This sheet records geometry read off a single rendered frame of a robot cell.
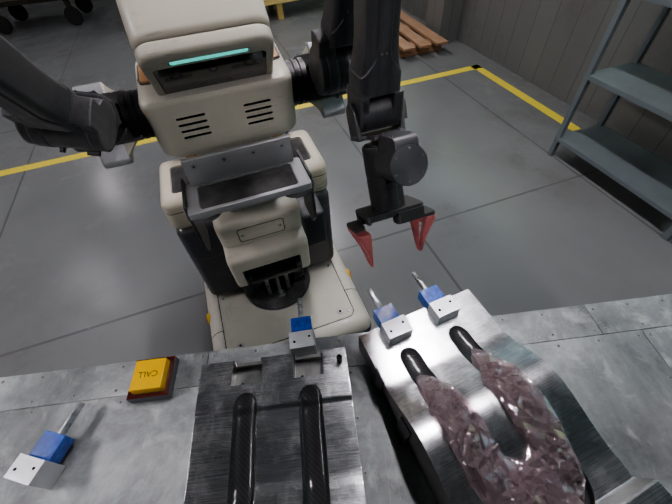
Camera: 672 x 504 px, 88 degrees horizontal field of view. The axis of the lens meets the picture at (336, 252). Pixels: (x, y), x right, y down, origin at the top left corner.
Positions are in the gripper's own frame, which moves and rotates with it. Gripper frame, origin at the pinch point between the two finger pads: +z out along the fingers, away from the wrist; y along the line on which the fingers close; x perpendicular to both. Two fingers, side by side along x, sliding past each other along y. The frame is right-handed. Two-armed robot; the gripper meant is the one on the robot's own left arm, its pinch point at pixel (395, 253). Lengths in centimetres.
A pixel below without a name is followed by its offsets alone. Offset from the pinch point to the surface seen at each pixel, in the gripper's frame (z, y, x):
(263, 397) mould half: 15.0, -29.4, -6.1
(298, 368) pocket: 15.7, -22.6, -1.4
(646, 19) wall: -33, 246, 137
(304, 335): 13.6, -19.6, 4.7
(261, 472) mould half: 20.3, -32.1, -14.9
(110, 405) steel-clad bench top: 17, -59, 9
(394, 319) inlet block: 13.2, -2.4, -0.7
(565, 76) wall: -6, 246, 194
